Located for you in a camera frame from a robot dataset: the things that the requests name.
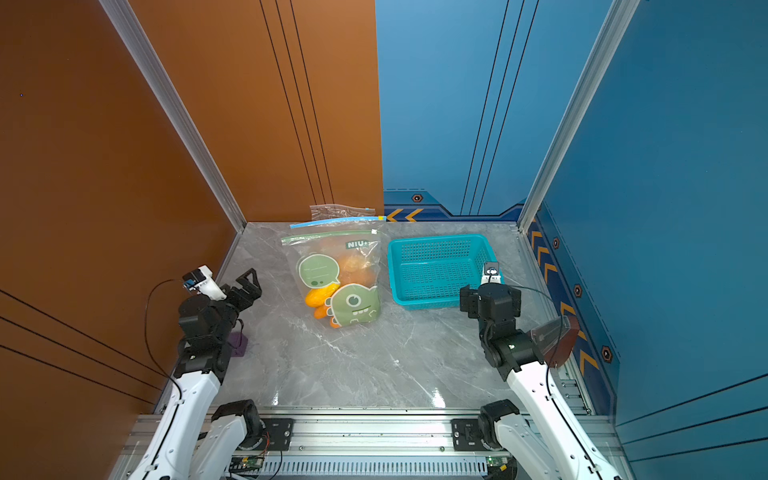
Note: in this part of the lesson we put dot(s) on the orange mango small wrinkled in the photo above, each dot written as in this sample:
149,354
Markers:
325,312

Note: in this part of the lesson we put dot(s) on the small yellow mango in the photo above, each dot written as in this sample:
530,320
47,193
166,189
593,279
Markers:
317,297

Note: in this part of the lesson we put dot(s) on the clear zip-top bag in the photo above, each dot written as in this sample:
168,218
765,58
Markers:
335,211

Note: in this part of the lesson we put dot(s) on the orange mango top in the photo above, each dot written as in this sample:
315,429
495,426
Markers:
356,268

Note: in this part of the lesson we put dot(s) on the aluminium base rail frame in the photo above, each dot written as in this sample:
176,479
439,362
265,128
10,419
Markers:
371,443

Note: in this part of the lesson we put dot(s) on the right circuit board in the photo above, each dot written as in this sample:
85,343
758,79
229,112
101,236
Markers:
501,468

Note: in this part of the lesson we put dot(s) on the aluminium corner post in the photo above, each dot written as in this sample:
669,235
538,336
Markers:
128,27
612,31

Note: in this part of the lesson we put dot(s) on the green printed zip bag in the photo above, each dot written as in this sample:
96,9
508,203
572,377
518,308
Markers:
314,264

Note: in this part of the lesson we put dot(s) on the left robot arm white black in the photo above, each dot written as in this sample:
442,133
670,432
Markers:
179,449

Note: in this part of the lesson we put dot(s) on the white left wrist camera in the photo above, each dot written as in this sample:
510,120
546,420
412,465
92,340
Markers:
200,281

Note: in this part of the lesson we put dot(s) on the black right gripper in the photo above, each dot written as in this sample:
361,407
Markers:
469,299

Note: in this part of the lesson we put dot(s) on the aluminium corner post right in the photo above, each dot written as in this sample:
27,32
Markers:
612,31

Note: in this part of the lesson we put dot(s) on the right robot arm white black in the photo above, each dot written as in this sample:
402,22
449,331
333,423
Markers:
536,427

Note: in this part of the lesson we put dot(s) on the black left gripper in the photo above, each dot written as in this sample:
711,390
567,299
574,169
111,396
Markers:
252,293

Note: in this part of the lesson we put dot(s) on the aluminium corner post left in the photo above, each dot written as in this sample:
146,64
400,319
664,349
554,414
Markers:
128,27

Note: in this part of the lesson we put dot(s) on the blue zipper clear bag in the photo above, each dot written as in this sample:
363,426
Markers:
335,226

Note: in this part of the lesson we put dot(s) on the brown wedge stand clear plate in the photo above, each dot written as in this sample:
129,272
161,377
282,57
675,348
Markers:
556,339

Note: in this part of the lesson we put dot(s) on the purple small object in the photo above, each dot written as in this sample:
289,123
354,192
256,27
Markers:
238,342

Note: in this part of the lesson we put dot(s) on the teal plastic basket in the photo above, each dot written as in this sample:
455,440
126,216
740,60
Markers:
428,272

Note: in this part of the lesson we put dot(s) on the green circuit board left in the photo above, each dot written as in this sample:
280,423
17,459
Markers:
245,467

